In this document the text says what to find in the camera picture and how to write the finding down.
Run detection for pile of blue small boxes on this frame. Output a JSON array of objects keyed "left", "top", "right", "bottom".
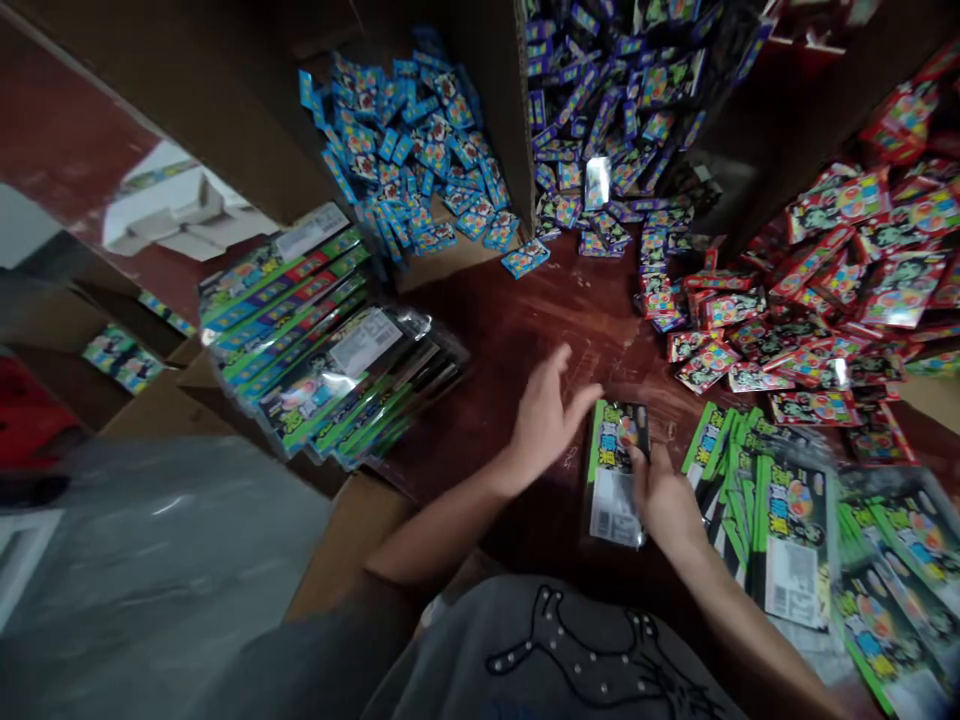
[{"left": 297, "top": 26, "right": 553, "bottom": 282}]

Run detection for brown carton with blue boxes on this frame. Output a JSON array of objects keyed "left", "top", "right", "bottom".
[{"left": 0, "top": 0, "right": 538, "bottom": 295}]

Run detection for brown carton with purple boxes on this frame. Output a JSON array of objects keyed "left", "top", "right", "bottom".
[{"left": 514, "top": 0, "right": 960, "bottom": 249}]

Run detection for pile of red small boxes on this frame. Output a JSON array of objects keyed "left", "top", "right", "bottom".
[{"left": 639, "top": 41, "right": 960, "bottom": 468}]

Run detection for person's left fingers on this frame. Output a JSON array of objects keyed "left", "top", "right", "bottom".
[{"left": 523, "top": 344, "right": 574, "bottom": 410}]

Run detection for stack of filled green packs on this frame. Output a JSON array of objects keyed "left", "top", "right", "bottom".
[{"left": 197, "top": 202, "right": 472, "bottom": 472}]

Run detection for white folded cardboard box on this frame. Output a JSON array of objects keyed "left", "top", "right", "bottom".
[{"left": 101, "top": 138, "right": 264, "bottom": 262}]

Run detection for brown carton under green packs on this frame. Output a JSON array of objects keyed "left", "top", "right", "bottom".
[{"left": 101, "top": 348, "right": 425, "bottom": 624}]

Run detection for open carton with green packs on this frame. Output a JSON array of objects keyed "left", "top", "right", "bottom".
[{"left": 0, "top": 271, "right": 200, "bottom": 435}]

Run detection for green blister card pack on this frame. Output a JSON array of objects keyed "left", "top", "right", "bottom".
[{"left": 583, "top": 398, "right": 652, "bottom": 551}]

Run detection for person's body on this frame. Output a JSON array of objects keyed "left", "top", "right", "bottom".
[{"left": 243, "top": 572, "right": 751, "bottom": 720}]

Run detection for person's left thumb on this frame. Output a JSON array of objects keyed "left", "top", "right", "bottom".
[{"left": 565, "top": 383, "right": 605, "bottom": 436}]

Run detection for red object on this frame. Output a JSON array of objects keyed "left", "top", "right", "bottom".
[{"left": 0, "top": 355, "right": 85, "bottom": 470}]

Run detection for heap of empty green cards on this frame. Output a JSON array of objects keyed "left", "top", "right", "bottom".
[{"left": 680, "top": 400, "right": 960, "bottom": 720}]

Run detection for pile of purple small boxes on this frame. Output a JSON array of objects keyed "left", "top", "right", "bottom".
[{"left": 524, "top": 0, "right": 781, "bottom": 261}]

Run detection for person's left hand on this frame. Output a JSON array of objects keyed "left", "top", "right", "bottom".
[{"left": 500, "top": 344, "right": 605, "bottom": 494}]

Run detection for person's right hand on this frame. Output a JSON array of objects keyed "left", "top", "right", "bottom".
[{"left": 627, "top": 441, "right": 708, "bottom": 554}]

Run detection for person's right thumb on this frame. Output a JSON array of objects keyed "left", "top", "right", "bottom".
[{"left": 627, "top": 443, "right": 652, "bottom": 519}]

